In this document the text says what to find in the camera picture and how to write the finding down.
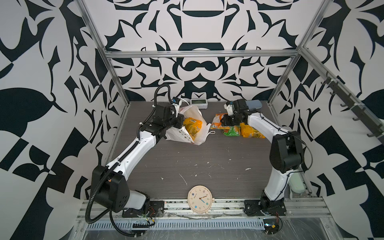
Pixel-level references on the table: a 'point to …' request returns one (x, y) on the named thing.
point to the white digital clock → (200, 103)
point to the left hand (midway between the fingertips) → (182, 111)
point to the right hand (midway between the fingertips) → (223, 119)
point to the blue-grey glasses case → (254, 104)
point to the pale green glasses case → (296, 183)
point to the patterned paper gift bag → (182, 134)
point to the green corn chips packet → (233, 131)
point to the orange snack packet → (216, 123)
